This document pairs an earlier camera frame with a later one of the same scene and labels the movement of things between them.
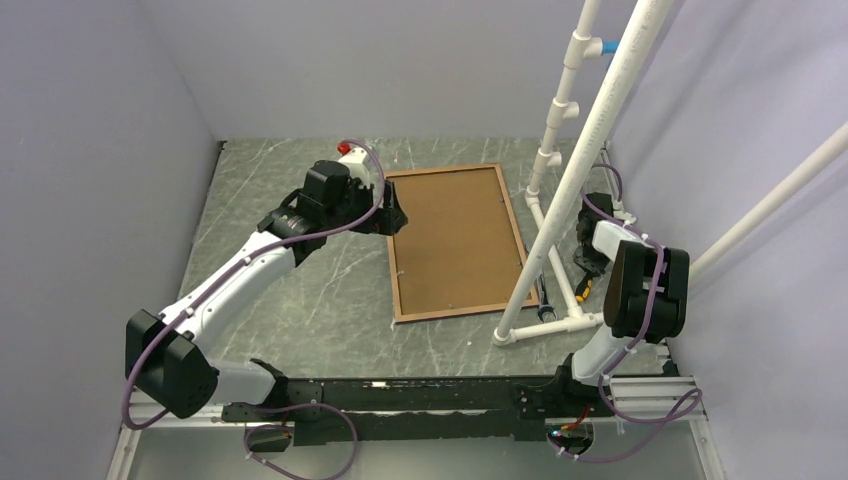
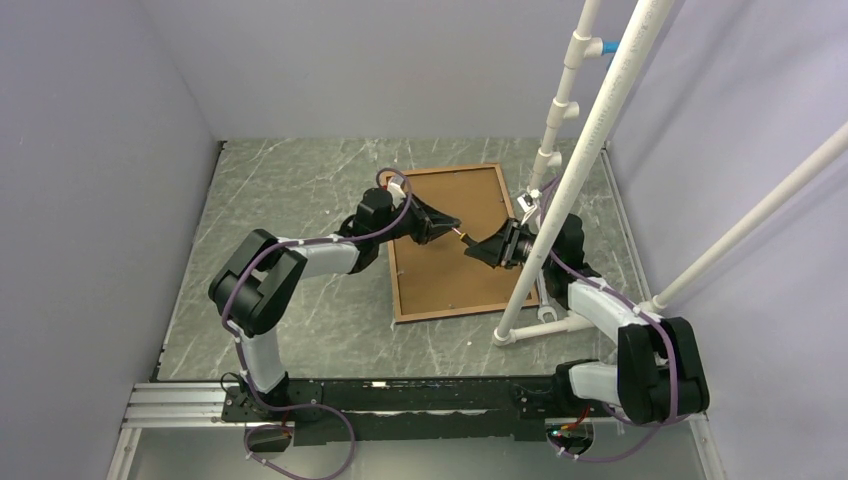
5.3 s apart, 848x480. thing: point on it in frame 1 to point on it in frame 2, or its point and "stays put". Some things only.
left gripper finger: [394, 218] to [438, 221]
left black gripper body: [358, 201] to [412, 224]
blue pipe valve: [610, 46] stays put
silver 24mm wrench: [545, 307] stays put
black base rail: [491, 408] stays put
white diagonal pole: [703, 262] stays put
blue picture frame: [461, 250] stays put
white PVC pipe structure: [586, 43] stays put
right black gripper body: [591, 259] to [519, 245]
